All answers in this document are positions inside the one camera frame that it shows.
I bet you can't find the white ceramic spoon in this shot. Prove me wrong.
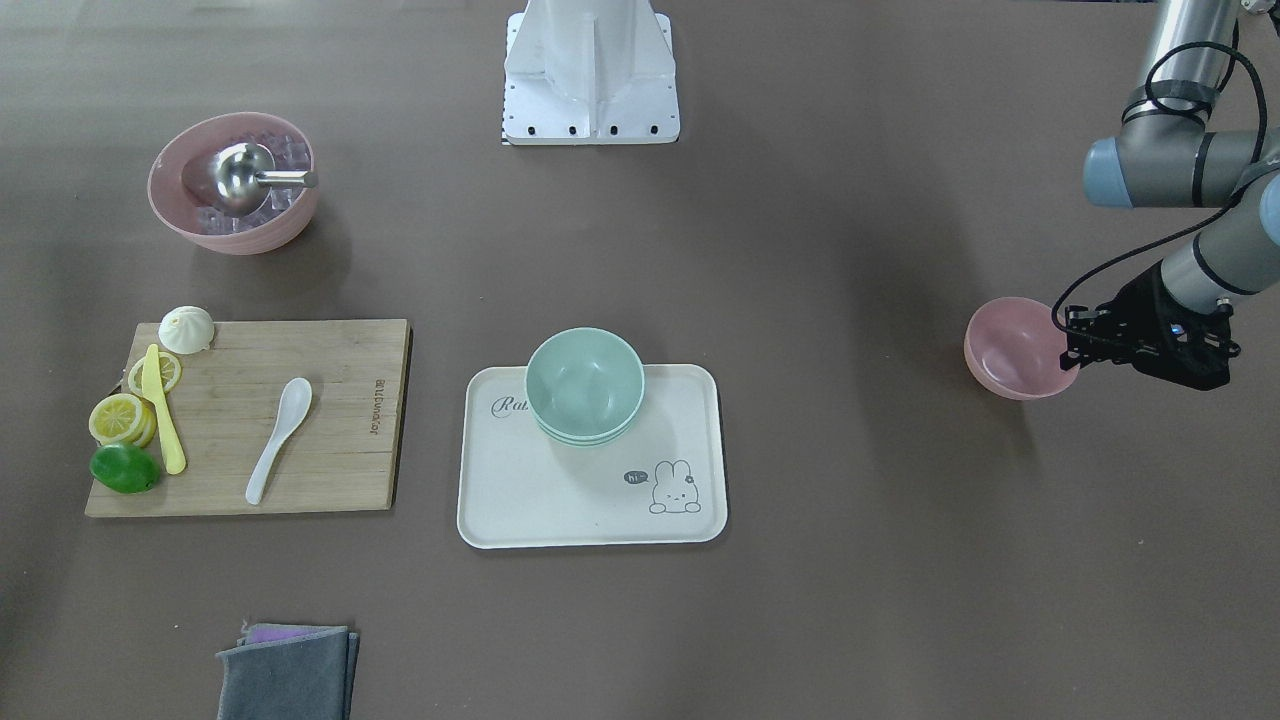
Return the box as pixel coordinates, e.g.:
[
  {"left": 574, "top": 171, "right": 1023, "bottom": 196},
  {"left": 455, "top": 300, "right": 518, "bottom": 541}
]
[{"left": 244, "top": 377, "right": 314, "bottom": 506}]

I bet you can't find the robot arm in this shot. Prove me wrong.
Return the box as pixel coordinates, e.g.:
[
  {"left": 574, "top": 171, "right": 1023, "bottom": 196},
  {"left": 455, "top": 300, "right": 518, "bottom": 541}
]
[{"left": 1051, "top": 1, "right": 1279, "bottom": 391}]

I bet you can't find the green lime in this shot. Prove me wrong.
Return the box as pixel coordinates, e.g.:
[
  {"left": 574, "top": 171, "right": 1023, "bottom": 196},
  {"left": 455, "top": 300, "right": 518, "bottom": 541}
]
[{"left": 90, "top": 443, "right": 161, "bottom": 495}]

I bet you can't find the small pink bowl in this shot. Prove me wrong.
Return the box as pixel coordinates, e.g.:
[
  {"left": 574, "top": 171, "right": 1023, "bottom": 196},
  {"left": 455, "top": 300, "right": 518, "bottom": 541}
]
[{"left": 963, "top": 296, "right": 1079, "bottom": 401}]

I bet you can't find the metal ice scoop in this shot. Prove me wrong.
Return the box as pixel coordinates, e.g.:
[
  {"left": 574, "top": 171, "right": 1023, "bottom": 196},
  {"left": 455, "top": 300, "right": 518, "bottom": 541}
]
[{"left": 180, "top": 142, "right": 317, "bottom": 217}]

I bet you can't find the mint green bowl stack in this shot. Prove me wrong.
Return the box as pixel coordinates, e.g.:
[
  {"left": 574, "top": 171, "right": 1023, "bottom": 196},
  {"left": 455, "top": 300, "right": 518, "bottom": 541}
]
[{"left": 524, "top": 327, "right": 646, "bottom": 447}]

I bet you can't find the cream rabbit tray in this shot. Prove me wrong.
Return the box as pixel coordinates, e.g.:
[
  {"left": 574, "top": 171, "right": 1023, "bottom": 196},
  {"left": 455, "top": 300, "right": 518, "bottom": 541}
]
[{"left": 456, "top": 364, "right": 730, "bottom": 550}]

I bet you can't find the white steamed bun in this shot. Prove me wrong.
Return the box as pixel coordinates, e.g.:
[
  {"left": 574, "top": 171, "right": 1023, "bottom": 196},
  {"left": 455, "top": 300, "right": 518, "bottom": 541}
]
[{"left": 157, "top": 306, "right": 216, "bottom": 355}]

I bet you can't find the bamboo cutting board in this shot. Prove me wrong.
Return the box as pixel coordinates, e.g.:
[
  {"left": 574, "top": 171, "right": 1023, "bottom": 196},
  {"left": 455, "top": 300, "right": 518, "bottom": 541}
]
[{"left": 84, "top": 319, "right": 411, "bottom": 518}]

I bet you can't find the yellow plastic knife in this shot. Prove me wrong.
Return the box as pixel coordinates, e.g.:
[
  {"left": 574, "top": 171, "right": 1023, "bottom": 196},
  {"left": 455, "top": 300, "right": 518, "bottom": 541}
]
[{"left": 140, "top": 345, "right": 187, "bottom": 475}]

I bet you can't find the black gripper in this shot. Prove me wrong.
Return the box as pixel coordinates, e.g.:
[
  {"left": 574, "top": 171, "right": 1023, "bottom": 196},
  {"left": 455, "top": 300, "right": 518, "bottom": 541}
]
[{"left": 1060, "top": 266, "right": 1242, "bottom": 391}]

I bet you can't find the large pink bowl with ice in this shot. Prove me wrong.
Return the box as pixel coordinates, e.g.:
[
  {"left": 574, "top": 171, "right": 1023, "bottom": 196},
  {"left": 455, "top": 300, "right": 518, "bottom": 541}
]
[{"left": 147, "top": 111, "right": 319, "bottom": 255}]

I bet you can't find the lower lemon slice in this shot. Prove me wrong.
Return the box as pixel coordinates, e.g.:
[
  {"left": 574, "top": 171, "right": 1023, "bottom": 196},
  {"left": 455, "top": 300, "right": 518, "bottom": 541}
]
[{"left": 125, "top": 350, "right": 182, "bottom": 397}]

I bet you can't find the upper lemon slice stack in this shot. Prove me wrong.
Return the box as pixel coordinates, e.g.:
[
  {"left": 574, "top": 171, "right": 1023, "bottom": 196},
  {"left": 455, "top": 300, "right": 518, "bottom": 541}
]
[{"left": 88, "top": 393, "right": 157, "bottom": 447}]

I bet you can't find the grey folded cloth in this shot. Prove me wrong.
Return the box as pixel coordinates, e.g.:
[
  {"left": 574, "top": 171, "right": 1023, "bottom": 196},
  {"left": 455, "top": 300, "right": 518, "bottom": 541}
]
[{"left": 216, "top": 623, "right": 360, "bottom": 719}]

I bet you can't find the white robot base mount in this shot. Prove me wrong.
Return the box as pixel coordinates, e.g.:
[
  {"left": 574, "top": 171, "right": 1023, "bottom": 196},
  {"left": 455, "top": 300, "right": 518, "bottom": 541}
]
[{"left": 500, "top": 1, "right": 682, "bottom": 146}]

